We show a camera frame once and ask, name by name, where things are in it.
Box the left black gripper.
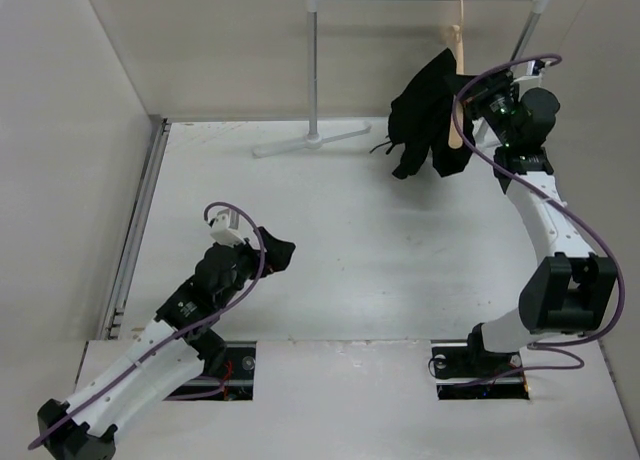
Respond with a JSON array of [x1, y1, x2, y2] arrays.
[[215, 227, 294, 308]]

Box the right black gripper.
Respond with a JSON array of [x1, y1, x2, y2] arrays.
[[444, 68, 518, 147]]

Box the beige plastic hanger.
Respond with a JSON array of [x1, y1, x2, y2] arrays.
[[439, 0, 466, 150]]

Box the black trousers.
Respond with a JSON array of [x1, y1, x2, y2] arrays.
[[383, 48, 472, 180]]

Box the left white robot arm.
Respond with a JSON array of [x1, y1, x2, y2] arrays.
[[34, 227, 296, 459]]

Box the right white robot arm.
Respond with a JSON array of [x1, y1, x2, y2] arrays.
[[436, 69, 625, 382]]

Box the white metal clothes rack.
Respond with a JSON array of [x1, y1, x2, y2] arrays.
[[251, 0, 559, 159]]

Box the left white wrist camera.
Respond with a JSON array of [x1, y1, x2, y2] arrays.
[[209, 209, 244, 247]]

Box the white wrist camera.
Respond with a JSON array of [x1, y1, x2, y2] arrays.
[[514, 59, 550, 89], [209, 209, 244, 247]]

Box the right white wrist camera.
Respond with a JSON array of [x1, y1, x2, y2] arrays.
[[514, 59, 550, 89]]

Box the aluminium side rail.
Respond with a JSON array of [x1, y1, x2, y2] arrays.
[[96, 115, 171, 340]]

